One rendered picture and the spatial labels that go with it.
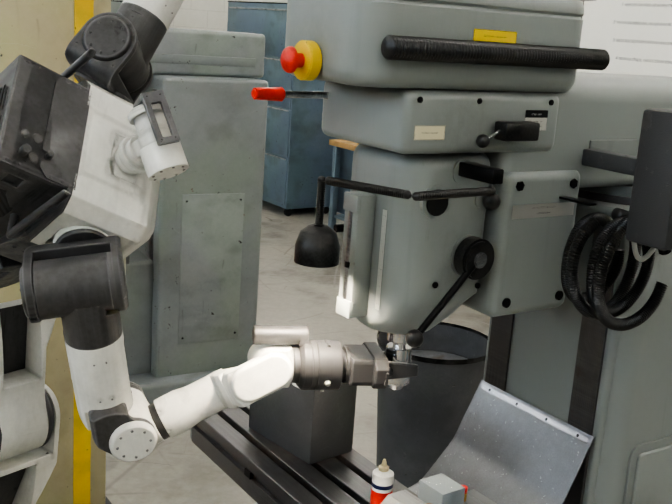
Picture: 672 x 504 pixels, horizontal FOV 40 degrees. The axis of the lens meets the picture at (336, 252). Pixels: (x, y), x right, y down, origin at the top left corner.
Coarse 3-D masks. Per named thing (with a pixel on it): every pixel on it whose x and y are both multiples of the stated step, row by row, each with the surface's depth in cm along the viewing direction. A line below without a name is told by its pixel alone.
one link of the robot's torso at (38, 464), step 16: (48, 448) 189; (0, 464) 182; (16, 464) 183; (32, 464) 185; (48, 464) 188; (0, 480) 184; (16, 480) 189; (32, 480) 187; (0, 496) 188; (16, 496) 192; (32, 496) 188
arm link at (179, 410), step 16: (192, 384) 158; (208, 384) 157; (144, 400) 157; (160, 400) 157; (176, 400) 156; (192, 400) 156; (208, 400) 156; (144, 416) 152; (160, 416) 155; (176, 416) 155; (192, 416) 156; (208, 416) 158; (160, 432) 155; (176, 432) 156
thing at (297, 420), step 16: (272, 400) 199; (288, 400) 195; (304, 400) 191; (320, 400) 190; (336, 400) 193; (352, 400) 196; (256, 416) 205; (272, 416) 200; (288, 416) 196; (304, 416) 191; (320, 416) 191; (336, 416) 194; (352, 416) 197; (272, 432) 201; (288, 432) 196; (304, 432) 192; (320, 432) 192; (336, 432) 195; (352, 432) 198; (288, 448) 197; (304, 448) 192; (320, 448) 193; (336, 448) 196
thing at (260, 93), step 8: (256, 88) 148; (264, 88) 149; (272, 88) 150; (280, 88) 150; (256, 96) 148; (264, 96) 149; (272, 96) 149; (280, 96) 150; (288, 96) 152; (296, 96) 153; (304, 96) 153; (312, 96) 154; (320, 96) 155
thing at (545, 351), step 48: (624, 192) 174; (624, 240) 168; (528, 336) 190; (576, 336) 179; (624, 336) 173; (528, 384) 191; (576, 384) 180; (624, 384) 174; (624, 432) 177; (576, 480) 181; (624, 480) 180
